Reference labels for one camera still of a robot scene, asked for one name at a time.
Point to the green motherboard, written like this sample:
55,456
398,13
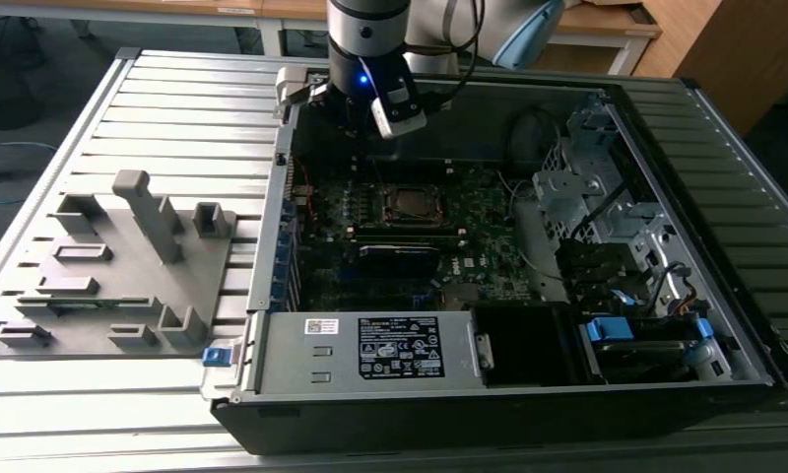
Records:
492,246

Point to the silver power supply unit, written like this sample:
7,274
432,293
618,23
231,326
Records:
288,355

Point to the wooden desk white frame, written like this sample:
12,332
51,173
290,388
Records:
137,5
604,27

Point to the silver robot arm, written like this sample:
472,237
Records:
368,29

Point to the blue disk carrier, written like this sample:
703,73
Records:
607,329

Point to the silver metal disk bay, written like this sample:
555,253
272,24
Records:
562,189

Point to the black graphics card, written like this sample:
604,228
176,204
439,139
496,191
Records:
398,261

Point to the grey parts rack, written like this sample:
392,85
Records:
137,276

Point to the blue plastic case latch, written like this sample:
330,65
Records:
215,357

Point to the green RAM stick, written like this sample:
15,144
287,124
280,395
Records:
81,307

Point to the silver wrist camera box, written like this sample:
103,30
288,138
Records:
398,125

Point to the black PC case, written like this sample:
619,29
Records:
434,428

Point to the black plastic shroud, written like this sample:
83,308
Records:
526,345

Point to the grey plastic case latch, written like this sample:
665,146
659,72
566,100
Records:
291,86

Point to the perforated metal drive cage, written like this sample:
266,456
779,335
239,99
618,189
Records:
587,160

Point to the wooden cabinet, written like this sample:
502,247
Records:
729,49

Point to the grey chipset heat sink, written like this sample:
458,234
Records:
462,293

